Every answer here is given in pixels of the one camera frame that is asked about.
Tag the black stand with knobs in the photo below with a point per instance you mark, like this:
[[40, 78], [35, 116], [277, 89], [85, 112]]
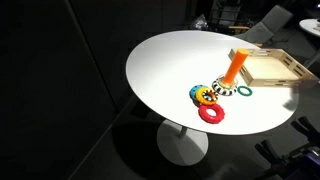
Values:
[[302, 163]]

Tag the grey lounge chair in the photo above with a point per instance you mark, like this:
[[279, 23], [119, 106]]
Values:
[[268, 27]]

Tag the orange ring holder post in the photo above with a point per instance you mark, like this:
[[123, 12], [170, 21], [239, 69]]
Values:
[[235, 66]]

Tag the wooden tray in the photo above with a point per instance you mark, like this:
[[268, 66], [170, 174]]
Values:
[[275, 68]]

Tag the white round pedestal table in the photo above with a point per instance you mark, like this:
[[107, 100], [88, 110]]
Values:
[[162, 70]]

